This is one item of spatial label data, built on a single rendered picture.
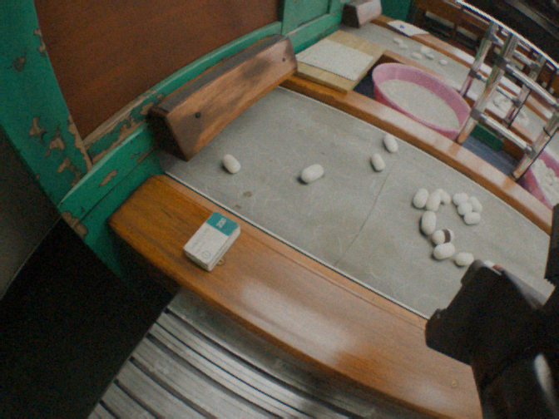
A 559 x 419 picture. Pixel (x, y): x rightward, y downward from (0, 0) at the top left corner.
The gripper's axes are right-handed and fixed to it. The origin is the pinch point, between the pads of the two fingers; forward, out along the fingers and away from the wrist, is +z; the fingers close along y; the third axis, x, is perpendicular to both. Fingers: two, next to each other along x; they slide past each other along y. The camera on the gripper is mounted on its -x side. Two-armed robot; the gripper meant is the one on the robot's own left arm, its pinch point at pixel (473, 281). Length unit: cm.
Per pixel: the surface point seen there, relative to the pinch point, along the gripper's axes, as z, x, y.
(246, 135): 18.3, 0.4, 34.5
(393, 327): 3.1, 9.7, 3.2
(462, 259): 14.6, 1.3, -4.0
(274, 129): 21.5, -2.3, 31.6
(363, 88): 54, -20, 26
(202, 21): 5.6, -13.9, 41.7
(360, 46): 50, -31, 30
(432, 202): 19.4, -3.2, 3.3
